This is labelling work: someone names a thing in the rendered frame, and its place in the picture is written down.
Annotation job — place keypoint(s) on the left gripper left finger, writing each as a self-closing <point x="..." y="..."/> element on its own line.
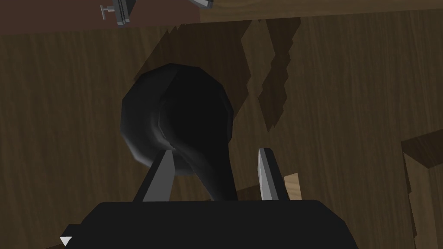
<point x="160" y="180"/>

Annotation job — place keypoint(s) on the grey metal bracket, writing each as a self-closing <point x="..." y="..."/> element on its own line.
<point x="119" y="12"/>
<point x="203" y="2"/>

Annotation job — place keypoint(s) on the black round door knob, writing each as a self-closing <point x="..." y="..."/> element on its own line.
<point x="180" y="110"/>

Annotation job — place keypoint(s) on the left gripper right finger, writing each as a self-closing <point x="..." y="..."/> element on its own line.
<point x="270" y="178"/>

